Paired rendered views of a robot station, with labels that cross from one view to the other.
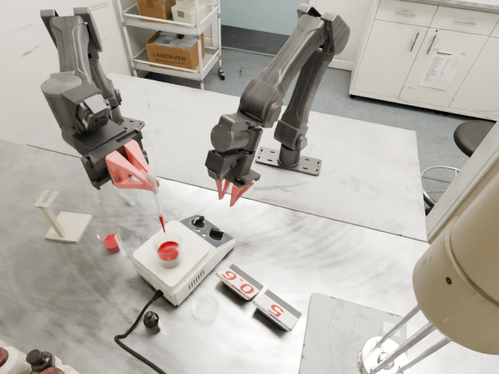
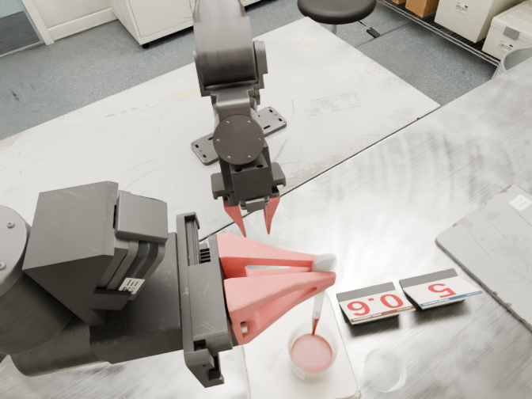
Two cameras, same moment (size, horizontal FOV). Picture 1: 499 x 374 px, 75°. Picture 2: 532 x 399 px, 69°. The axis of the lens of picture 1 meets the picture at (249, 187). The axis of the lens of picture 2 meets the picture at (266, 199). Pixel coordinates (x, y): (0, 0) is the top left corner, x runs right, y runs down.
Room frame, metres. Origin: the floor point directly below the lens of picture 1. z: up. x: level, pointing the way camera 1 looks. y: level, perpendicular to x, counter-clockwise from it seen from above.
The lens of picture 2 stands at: (0.26, 0.25, 1.46)
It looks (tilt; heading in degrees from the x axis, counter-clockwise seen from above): 53 degrees down; 318
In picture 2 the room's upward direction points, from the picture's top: 5 degrees counter-clockwise
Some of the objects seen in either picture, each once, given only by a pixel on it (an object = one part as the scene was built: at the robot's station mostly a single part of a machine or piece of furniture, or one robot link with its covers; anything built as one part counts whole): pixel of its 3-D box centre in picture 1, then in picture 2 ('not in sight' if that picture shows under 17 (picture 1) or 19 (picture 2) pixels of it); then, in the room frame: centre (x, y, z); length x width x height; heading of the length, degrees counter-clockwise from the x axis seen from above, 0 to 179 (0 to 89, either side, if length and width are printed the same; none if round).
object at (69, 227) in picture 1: (59, 211); not in sight; (0.45, 0.44, 0.96); 0.08 x 0.08 x 0.13; 87
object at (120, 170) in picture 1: (139, 168); (264, 273); (0.36, 0.18, 1.22); 0.09 x 0.07 x 0.07; 55
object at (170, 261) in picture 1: (170, 250); (312, 351); (0.33, 0.15, 1.02); 0.06 x 0.05 x 0.08; 121
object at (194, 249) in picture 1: (172, 251); (294, 352); (0.35, 0.15, 0.98); 0.12 x 0.12 x 0.01; 56
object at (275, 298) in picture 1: (277, 308); (438, 286); (0.27, -0.07, 0.92); 0.09 x 0.06 x 0.04; 56
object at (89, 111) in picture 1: (97, 124); (135, 265); (0.39, 0.24, 1.27); 0.07 x 0.06 x 0.11; 145
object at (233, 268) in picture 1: (239, 280); (373, 301); (0.33, 0.01, 0.92); 0.09 x 0.06 x 0.04; 56
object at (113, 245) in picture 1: (111, 240); not in sight; (0.40, 0.31, 0.93); 0.04 x 0.04 x 0.06
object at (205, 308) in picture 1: (205, 309); (383, 370); (0.26, 0.07, 0.91); 0.06 x 0.06 x 0.02
